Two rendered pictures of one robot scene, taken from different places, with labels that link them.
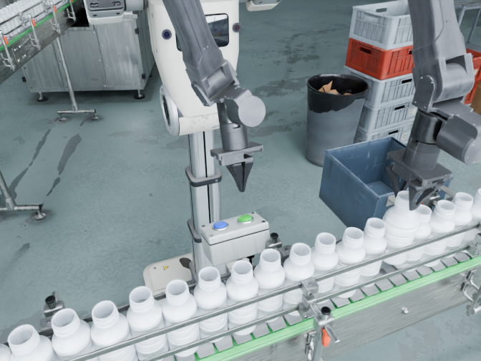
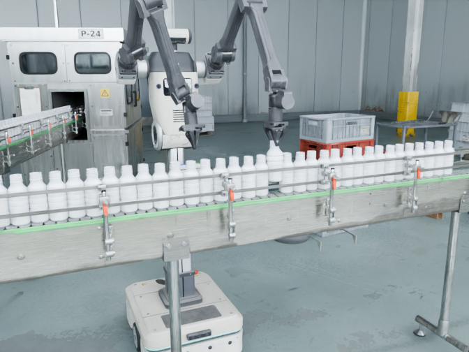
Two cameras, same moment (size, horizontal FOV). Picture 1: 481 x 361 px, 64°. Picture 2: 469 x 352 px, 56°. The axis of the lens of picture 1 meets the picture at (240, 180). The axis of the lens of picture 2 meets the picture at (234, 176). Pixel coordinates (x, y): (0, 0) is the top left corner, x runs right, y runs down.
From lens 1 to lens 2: 119 cm
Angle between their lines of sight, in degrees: 22
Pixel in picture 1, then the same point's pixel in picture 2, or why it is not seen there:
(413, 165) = (271, 119)
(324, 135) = not seen: hidden behind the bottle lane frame
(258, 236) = not seen: hidden behind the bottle
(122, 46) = (113, 156)
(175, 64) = (162, 103)
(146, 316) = (144, 174)
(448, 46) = (273, 66)
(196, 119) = (172, 137)
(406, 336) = (345, 339)
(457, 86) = (278, 80)
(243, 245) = not seen: hidden behind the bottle
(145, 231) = (125, 283)
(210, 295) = (175, 171)
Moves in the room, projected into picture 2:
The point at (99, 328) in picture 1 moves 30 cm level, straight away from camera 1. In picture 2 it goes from (124, 172) to (100, 160)
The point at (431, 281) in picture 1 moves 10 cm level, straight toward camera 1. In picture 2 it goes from (300, 197) to (288, 202)
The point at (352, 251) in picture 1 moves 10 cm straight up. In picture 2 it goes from (248, 165) to (248, 139)
